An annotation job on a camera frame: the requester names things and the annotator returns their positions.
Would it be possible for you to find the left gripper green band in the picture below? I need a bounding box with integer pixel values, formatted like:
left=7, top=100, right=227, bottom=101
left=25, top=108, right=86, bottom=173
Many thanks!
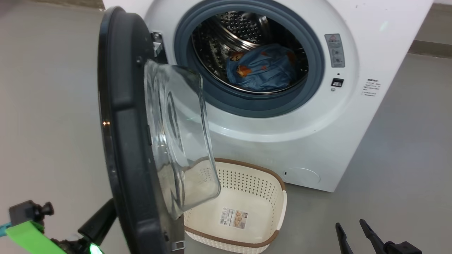
left=5, top=198, right=117, bottom=254

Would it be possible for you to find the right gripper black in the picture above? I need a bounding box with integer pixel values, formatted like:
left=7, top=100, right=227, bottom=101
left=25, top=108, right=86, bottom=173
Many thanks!
left=335, top=219, right=422, bottom=254

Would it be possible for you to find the dark round glass washer door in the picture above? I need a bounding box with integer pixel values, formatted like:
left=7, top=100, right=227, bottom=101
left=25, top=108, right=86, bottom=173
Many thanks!
left=97, top=6, right=222, bottom=254

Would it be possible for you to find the blue cartoon print garment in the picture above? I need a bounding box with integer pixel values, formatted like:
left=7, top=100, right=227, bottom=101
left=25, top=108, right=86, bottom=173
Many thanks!
left=244, top=44, right=298, bottom=71
left=226, top=53, right=293, bottom=92

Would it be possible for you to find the white front-load washing machine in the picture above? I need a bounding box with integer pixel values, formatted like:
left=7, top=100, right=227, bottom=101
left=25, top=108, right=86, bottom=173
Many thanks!
left=102, top=0, right=434, bottom=193

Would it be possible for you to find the stainless steel washing machine drum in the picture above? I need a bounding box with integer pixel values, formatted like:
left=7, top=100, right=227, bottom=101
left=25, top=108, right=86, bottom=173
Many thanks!
left=192, top=11, right=308, bottom=94

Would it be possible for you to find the cream perforated laundry basket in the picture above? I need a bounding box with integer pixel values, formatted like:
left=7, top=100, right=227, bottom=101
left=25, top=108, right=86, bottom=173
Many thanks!
left=184, top=158, right=287, bottom=254

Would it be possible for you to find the paper product label sticker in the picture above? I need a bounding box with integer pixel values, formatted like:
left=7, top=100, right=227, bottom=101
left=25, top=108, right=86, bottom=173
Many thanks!
left=220, top=207, right=248, bottom=229

